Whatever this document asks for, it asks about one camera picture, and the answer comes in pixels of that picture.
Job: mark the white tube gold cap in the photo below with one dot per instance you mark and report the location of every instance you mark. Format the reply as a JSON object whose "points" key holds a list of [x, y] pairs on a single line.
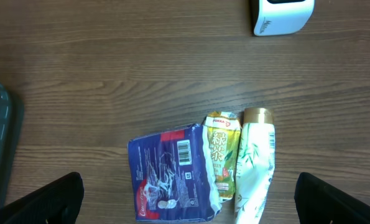
{"points": [[255, 165]]}

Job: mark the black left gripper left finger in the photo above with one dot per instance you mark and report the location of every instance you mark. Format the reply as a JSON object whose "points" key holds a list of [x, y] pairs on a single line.
{"points": [[58, 202]]}

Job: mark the green snack pouch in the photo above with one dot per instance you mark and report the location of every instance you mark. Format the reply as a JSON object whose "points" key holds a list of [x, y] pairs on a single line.
{"points": [[223, 132]]}

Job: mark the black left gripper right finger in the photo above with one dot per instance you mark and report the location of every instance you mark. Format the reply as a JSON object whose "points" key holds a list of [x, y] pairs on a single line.
{"points": [[319, 202]]}

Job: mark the purple snack packet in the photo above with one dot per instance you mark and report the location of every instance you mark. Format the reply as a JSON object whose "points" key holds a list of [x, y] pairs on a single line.
{"points": [[172, 176]]}

